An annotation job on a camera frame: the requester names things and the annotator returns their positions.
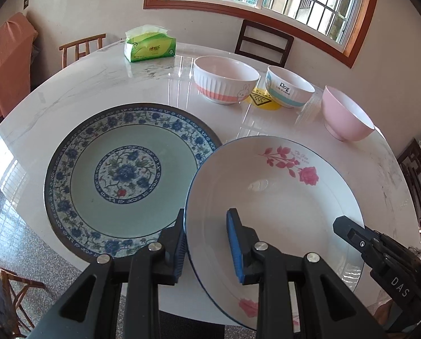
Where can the dark wooden chair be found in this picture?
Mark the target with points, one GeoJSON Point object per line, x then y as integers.
{"type": "Point", "coordinates": [263, 40]}

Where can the blue floral pattern plate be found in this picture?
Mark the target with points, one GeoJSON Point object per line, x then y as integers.
{"type": "Point", "coordinates": [90, 190]}

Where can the white rose print plate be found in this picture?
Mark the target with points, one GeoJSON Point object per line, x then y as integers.
{"type": "Point", "coordinates": [284, 201]}

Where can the white teal band bowl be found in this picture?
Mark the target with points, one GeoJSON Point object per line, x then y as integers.
{"type": "Point", "coordinates": [288, 91]}

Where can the dark carved wooden furniture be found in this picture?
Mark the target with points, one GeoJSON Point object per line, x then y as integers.
{"type": "Point", "coordinates": [417, 180]}

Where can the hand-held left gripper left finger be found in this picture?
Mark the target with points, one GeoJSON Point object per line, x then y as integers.
{"type": "Point", "coordinates": [177, 254]}

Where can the yellow round warning sticker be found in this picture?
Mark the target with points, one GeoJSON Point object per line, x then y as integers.
{"type": "Point", "coordinates": [261, 99]}

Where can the rattan chair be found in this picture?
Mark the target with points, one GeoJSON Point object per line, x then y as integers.
{"type": "Point", "coordinates": [5, 282]}

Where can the light wooden chair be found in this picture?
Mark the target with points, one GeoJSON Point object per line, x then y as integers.
{"type": "Point", "coordinates": [83, 44]}

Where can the green tissue pack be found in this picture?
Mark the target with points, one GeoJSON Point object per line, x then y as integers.
{"type": "Point", "coordinates": [150, 47]}

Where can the pink ribbed rabbit bowl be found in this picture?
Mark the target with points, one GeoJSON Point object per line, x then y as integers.
{"type": "Point", "coordinates": [224, 84]}

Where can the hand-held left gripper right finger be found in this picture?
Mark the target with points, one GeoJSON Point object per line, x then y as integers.
{"type": "Point", "coordinates": [234, 243]}

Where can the plain pink bowl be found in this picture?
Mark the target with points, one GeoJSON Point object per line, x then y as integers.
{"type": "Point", "coordinates": [344, 120]}

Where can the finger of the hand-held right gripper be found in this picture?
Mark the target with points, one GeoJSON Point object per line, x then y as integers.
{"type": "Point", "coordinates": [351, 235]}

